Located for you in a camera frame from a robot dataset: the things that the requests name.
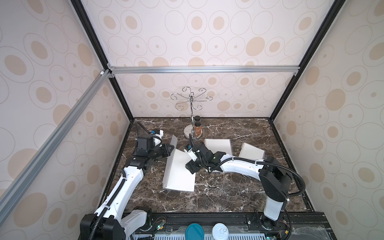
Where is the horizontal aluminium rail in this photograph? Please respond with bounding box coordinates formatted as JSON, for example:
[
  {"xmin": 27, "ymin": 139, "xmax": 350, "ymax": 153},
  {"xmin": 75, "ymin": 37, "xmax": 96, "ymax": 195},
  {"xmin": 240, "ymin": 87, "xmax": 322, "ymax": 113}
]
[{"xmin": 111, "ymin": 65, "xmax": 300, "ymax": 74}]

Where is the brown spice bottle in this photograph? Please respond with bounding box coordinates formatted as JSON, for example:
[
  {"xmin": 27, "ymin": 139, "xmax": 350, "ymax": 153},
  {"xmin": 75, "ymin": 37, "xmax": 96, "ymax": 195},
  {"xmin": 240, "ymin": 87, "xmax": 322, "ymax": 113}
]
[{"xmin": 194, "ymin": 121, "xmax": 202, "ymax": 138}]

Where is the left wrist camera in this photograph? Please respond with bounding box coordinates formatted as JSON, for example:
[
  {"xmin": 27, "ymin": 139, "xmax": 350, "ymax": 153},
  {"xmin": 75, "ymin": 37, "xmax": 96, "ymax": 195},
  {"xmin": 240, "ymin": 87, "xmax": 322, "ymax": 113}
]
[{"xmin": 135, "ymin": 129, "xmax": 164, "ymax": 152}]

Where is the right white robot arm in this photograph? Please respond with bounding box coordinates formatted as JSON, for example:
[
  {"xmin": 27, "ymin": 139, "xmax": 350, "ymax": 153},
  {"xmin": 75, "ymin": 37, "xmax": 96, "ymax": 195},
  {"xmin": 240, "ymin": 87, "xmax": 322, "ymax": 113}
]
[{"xmin": 184, "ymin": 143, "xmax": 306, "ymax": 230}]

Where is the white round lid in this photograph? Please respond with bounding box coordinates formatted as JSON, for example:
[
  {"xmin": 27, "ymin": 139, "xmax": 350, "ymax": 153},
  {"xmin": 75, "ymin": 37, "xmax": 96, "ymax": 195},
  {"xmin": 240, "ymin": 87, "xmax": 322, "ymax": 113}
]
[{"xmin": 212, "ymin": 223, "xmax": 229, "ymax": 240}]

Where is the large white spiral notebook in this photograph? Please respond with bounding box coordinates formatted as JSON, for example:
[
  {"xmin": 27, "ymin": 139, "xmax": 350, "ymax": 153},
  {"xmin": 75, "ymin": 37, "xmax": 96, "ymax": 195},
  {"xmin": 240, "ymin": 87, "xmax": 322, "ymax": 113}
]
[{"xmin": 163, "ymin": 135, "xmax": 196, "ymax": 192}]

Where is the chrome hook stand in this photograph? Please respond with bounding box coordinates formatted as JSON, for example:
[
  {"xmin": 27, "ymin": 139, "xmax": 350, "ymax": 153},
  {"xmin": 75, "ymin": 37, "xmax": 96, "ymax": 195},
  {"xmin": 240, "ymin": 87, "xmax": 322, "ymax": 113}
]
[{"xmin": 170, "ymin": 87, "xmax": 213, "ymax": 140}]

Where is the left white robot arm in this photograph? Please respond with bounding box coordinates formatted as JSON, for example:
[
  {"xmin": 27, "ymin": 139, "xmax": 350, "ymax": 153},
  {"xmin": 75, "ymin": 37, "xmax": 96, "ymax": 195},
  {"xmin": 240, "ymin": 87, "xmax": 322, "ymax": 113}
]
[{"xmin": 80, "ymin": 144, "xmax": 175, "ymax": 240}]

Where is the teal round lid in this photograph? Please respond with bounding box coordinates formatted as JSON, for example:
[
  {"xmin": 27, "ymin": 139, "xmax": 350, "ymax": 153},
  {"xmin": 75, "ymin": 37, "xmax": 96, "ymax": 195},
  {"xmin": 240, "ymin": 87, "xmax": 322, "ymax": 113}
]
[{"xmin": 185, "ymin": 223, "xmax": 205, "ymax": 240}]

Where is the diagonal aluminium rail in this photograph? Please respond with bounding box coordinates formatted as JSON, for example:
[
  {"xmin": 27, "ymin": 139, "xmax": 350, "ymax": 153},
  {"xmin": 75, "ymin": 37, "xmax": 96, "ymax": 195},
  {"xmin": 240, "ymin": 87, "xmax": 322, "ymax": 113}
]
[{"xmin": 1, "ymin": 69, "xmax": 111, "ymax": 224}]

